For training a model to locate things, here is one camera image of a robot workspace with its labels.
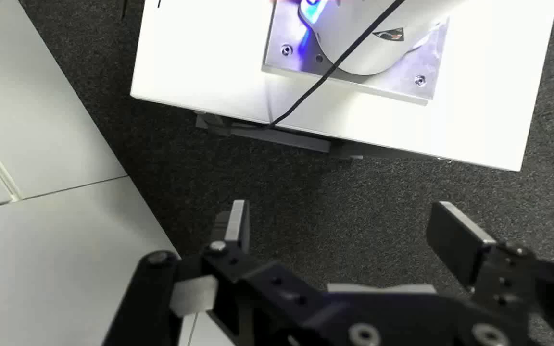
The metal robot mounting plate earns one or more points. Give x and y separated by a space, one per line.
422 60

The white counter cabinet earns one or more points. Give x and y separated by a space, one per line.
39 140

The white robot base platform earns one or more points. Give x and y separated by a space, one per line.
193 50

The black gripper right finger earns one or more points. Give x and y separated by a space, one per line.
458 240

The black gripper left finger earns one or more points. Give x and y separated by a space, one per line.
237 221

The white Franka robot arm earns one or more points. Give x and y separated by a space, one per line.
354 21

